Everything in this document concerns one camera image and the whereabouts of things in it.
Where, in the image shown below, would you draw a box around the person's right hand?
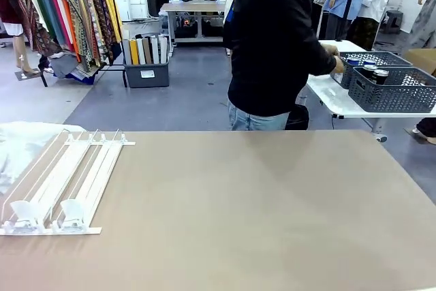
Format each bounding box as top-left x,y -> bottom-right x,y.
332,55 -> 346,75

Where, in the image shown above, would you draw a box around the person's left hand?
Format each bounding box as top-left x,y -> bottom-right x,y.
321,43 -> 341,57

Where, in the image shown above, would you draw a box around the grey woven plastic basket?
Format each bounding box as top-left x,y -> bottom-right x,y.
330,50 -> 414,91
347,65 -> 436,114

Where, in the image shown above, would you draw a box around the person's right forearm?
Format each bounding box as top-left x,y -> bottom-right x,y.
305,40 -> 343,78

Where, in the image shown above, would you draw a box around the white can dispenser rack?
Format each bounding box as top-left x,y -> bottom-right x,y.
0,127 -> 136,236

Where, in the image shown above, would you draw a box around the grey mannequin trousers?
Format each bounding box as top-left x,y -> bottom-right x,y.
324,11 -> 352,42

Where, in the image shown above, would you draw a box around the white side table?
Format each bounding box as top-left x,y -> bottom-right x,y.
305,39 -> 436,144

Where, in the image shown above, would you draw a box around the dark patterned skirt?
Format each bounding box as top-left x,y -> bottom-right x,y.
347,16 -> 380,51

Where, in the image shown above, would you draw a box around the dark plastic stool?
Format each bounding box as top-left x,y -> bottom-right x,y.
380,9 -> 405,35

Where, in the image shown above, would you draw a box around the brown cardboard box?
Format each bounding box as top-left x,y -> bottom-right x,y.
403,48 -> 436,76

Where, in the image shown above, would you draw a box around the mannequin in grey dress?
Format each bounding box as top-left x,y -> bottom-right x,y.
406,0 -> 436,50

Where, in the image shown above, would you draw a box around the person's blue jeans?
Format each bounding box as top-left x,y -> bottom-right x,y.
227,99 -> 311,132

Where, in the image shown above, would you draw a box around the dark trouser leg white shoe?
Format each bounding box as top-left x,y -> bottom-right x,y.
411,117 -> 436,146

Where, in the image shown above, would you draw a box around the grey metal workbench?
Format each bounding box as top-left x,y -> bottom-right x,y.
159,1 -> 228,47

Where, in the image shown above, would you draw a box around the white fabric roll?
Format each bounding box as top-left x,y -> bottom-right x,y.
136,37 -> 146,65
159,34 -> 169,65

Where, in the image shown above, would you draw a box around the light grey fabric roll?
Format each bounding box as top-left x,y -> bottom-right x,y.
151,35 -> 161,65

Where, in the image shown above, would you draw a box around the brown fabric roll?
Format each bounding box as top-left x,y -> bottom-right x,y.
142,37 -> 153,65

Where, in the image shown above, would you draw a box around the grey storage bin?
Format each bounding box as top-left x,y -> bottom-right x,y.
123,60 -> 170,89

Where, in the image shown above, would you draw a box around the yellow fabric roll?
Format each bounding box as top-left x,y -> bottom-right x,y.
129,39 -> 140,65

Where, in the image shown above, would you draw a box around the tall grey fabric roll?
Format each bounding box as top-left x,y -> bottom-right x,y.
121,28 -> 132,65

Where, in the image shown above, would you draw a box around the yellow hanging fabric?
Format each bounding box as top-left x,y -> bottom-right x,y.
95,0 -> 123,44

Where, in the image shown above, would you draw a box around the patterned multicolour hanging fabrics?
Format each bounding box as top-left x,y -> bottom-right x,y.
57,0 -> 115,73

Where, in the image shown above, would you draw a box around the orange hanging fabric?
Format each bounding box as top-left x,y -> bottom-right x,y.
62,3 -> 82,64

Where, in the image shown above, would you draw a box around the grey cloth pile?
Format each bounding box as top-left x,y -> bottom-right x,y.
48,52 -> 82,79

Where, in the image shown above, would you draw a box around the pink hanging fabric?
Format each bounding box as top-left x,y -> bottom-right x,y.
42,0 -> 75,52

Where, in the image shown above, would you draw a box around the black clothes rack frame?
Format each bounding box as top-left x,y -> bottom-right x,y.
39,61 -> 128,89

